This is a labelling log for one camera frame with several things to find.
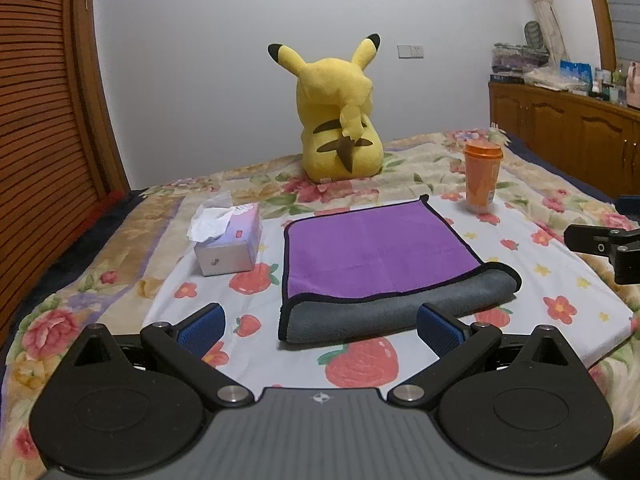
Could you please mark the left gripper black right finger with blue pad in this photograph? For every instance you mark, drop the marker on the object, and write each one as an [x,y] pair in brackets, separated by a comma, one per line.
[461,349]

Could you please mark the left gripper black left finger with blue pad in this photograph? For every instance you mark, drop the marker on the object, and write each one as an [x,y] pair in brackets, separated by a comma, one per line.
[179,349]

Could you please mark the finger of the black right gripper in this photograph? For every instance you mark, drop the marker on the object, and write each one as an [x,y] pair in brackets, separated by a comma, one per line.
[621,247]

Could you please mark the purple and grey towel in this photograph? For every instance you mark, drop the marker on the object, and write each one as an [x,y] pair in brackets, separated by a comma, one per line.
[366,272]

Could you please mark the white strawberry print cloth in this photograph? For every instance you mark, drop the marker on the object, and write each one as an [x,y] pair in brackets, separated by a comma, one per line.
[558,289]

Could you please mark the floral bed blanket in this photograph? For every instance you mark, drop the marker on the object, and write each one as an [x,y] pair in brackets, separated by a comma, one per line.
[114,272]

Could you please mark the wooden sideboard cabinet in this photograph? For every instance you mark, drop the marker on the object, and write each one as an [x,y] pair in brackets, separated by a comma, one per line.
[591,140]

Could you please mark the white tissue box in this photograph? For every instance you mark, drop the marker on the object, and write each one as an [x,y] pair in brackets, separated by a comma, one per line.
[225,239]

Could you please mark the pink bag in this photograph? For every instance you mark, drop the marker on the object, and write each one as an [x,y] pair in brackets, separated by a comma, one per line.
[633,85]

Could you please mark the orange lidded cup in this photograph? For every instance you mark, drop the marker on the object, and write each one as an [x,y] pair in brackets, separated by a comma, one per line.
[482,161]

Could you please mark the blue picture box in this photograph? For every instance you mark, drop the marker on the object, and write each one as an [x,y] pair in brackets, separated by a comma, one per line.
[578,71]

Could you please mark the stack of folded clothes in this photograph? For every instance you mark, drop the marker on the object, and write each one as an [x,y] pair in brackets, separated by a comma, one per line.
[517,58]

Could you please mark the wooden louvered wardrobe door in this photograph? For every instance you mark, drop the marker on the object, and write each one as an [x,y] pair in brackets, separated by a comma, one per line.
[60,165]

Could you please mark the yellow Pikachu plush toy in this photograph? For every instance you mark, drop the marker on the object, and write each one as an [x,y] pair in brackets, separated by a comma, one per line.
[334,105]

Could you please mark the tied beige curtain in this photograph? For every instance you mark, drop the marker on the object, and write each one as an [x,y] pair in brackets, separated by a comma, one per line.
[551,31]

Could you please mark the white wall switch plate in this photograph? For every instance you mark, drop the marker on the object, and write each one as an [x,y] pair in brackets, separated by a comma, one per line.
[409,51]

